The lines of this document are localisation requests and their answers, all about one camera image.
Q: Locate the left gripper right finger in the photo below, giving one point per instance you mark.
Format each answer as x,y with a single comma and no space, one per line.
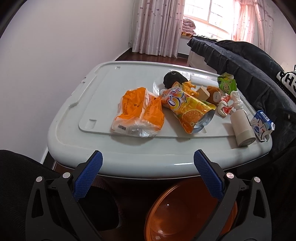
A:
242,212

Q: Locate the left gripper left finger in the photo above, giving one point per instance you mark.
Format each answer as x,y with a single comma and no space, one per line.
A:
68,189

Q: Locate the blue white milk carton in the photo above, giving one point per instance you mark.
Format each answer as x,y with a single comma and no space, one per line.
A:
262,125

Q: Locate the red white wrapper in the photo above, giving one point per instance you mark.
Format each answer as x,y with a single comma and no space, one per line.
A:
223,108

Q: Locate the white tissue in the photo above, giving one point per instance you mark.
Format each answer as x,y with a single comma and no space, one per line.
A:
237,102

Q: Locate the orange juice snack pouch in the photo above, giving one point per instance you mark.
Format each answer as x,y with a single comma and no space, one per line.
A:
192,113

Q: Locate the brown plush toy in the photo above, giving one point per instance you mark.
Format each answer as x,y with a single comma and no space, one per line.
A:
215,95

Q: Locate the small brown cardboard box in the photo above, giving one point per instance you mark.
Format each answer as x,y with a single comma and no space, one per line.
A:
202,93

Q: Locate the orange white plastic bag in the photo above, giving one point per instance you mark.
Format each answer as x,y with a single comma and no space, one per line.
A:
139,114

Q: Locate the green snack wrapper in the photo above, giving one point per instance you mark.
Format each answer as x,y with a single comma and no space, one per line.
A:
227,83

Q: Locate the white foam strip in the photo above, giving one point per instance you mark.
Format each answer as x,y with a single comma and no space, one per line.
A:
196,80

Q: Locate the orange toy dinosaur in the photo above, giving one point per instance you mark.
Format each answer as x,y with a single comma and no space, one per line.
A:
188,88

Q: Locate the black cloth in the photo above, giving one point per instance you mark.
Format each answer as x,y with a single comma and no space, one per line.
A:
171,77

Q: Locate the orange plastic trash bin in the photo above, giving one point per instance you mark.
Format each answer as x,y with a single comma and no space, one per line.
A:
181,212

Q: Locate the white plastic storage box lid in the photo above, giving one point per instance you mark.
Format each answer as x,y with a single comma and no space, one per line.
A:
83,125

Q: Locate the dark blue bed blanket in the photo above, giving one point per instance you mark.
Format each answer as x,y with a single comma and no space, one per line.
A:
255,74

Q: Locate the black white lettered pillow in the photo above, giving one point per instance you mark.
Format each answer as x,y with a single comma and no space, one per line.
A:
287,81

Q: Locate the pink curtain right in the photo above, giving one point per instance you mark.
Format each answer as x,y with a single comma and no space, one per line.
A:
253,23

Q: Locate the pink curtain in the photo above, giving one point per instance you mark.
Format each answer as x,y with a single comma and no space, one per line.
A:
158,27
253,23

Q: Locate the folded pink blankets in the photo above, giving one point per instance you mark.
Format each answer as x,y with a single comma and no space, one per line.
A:
188,28

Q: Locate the pink curtain left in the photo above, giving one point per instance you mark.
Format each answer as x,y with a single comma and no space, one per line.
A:
158,27

